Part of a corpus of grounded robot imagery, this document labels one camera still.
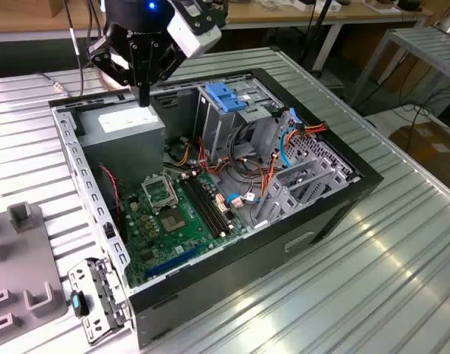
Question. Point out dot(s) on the CPU socket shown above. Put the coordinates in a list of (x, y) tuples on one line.
[(172, 222)]

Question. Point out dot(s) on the black clip with blue label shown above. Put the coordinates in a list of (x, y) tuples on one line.
[(81, 304)]

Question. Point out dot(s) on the grey metal disk bay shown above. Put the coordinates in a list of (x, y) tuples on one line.
[(282, 193)]

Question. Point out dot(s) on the blue expansion slot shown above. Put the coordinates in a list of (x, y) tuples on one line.
[(173, 261)]

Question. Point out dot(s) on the brown cardboard box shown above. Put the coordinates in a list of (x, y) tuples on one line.
[(431, 147)]

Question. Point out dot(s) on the grey parts rack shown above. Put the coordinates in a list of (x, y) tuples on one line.
[(22, 254)]

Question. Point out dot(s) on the grey optical drive cage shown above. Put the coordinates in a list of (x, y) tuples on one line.
[(214, 125)]

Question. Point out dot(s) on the metal slat side table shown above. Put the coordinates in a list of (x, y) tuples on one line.
[(424, 46)]

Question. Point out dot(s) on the black RAM slot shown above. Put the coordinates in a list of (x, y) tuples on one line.
[(202, 210), (213, 206)]

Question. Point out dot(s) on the blue plastic drive latch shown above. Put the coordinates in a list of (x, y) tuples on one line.
[(221, 94)]

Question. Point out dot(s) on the green motherboard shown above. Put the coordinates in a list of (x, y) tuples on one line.
[(180, 241)]

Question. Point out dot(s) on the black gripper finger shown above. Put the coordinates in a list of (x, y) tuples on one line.
[(136, 73), (147, 73)]

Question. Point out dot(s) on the grey power supply unit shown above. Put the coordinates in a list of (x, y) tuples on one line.
[(121, 151)]

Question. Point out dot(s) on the grey metal slot bracket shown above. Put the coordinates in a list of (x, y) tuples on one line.
[(85, 282)]

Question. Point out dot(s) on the black open PC case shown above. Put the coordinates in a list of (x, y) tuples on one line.
[(228, 265)]

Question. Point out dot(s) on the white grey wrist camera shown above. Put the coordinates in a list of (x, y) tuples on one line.
[(195, 37)]

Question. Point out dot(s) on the wooden desk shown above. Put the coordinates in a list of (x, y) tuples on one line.
[(265, 16)]

